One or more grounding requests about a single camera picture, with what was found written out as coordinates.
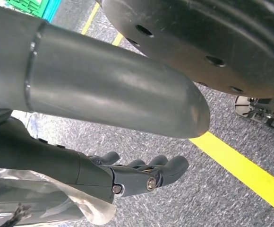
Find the clear plastic film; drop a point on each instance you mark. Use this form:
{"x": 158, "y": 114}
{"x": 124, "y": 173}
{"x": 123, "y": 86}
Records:
{"x": 57, "y": 205}

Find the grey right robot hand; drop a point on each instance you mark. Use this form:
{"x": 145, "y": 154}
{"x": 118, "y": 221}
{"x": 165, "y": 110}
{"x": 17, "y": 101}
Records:
{"x": 103, "y": 89}

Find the green plastic crate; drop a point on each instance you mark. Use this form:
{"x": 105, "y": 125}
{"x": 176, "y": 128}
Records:
{"x": 28, "y": 6}

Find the blue metal shelf rack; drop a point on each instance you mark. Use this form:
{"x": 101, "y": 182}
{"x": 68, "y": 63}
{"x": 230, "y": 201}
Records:
{"x": 51, "y": 9}

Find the dark robot leg shell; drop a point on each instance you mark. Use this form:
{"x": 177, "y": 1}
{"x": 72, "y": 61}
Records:
{"x": 198, "y": 37}

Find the robot foot with beige sole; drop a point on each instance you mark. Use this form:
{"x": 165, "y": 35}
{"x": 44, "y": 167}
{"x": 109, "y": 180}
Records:
{"x": 243, "y": 106}

